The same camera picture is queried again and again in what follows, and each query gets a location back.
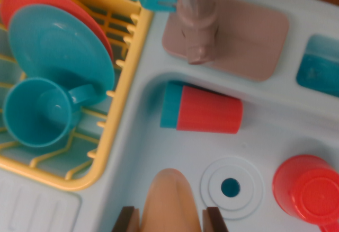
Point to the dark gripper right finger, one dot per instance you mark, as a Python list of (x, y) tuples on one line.
[(214, 221)]

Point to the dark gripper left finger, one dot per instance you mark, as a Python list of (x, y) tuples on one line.
[(127, 221)]

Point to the beige detergent bottle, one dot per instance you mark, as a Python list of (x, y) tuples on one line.
[(169, 203)]

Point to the light blue toy sink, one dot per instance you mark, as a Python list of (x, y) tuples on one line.
[(185, 152)]

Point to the red plastic mug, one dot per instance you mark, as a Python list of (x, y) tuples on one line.
[(312, 189)]

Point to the red plastic tumbler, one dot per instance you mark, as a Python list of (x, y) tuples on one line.
[(212, 110)]

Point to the teal plastic tumbler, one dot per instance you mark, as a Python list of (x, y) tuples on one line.
[(170, 105)]

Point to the yellow dish rack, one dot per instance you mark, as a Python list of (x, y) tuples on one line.
[(121, 97)]

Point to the teal plastic mug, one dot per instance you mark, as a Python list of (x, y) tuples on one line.
[(34, 115)]

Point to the teal dish brush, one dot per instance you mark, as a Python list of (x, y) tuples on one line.
[(317, 70)]

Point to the teal plastic plate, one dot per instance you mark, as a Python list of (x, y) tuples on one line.
[(58, 49)]

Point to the grey toy faucet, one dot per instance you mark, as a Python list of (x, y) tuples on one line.
[(238, 36)]

